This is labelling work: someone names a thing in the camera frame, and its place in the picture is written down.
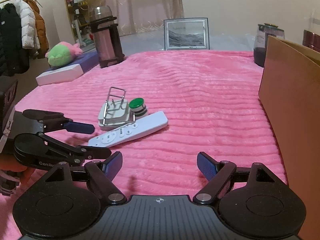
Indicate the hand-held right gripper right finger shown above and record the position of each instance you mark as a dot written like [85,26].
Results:
[206,166]

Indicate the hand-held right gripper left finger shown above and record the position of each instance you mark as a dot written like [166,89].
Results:
[113,165]

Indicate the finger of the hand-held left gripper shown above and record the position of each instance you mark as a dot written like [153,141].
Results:
[95,153]
[78,127]

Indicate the white remote control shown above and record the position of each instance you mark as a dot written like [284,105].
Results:
[130,130]

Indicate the brown cardboard box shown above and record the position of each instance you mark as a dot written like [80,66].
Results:
[293,130]

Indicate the person's left hand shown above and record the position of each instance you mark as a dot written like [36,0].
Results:
[25,177]

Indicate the white square charger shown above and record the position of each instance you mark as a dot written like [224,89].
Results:
[113,116]

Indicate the white flat box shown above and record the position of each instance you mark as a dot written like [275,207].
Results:
[60,75]

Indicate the green-capped round button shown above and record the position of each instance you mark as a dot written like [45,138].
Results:
[137,107]

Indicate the pink ribbed blanket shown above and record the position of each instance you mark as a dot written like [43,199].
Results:
[200,100]

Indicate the blue flat box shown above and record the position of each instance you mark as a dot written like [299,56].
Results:
[86,60]

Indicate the green and pink plush toy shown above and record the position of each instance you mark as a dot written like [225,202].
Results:
[63,53]

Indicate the pink thermos with black holder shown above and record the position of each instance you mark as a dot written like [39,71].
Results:
[106,37]

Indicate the black jacket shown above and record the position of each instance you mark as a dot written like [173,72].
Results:
[10,42]

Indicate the orange puffer jacket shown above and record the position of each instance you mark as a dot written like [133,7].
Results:
[40,25]

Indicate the white puffer jacket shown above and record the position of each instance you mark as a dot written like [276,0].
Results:
[28,27]

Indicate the cluttered yellow bookshelf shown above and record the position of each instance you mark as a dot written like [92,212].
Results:
[75,7]

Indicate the framed landscape picture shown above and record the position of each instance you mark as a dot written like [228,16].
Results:
[186,34]

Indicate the dark jar with green lid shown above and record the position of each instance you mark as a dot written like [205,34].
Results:
[263,45]

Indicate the beige curtain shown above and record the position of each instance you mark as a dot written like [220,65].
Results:
[145,5]

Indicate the maroon thermos flask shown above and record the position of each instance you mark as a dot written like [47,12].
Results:
[311,40]

